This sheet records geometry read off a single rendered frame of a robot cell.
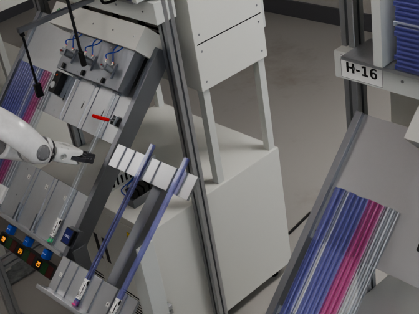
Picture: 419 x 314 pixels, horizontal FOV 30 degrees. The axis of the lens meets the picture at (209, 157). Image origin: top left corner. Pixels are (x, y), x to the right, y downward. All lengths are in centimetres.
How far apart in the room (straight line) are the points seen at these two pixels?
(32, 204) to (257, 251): 94
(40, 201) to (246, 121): 205
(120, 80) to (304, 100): 230
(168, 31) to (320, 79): 252
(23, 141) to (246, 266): 120
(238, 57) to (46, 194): 79
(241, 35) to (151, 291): 92
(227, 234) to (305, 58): 238
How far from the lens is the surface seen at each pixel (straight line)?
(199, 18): 253
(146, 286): 235
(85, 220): 245
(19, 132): 223
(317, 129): 429
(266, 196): 302
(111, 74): 246
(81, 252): 243
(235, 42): 267
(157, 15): 236
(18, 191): 274
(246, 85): 486
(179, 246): 277
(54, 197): 259
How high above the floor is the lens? 217
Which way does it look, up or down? 31 degrees down
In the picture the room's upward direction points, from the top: 10 degrees counter-clockwise
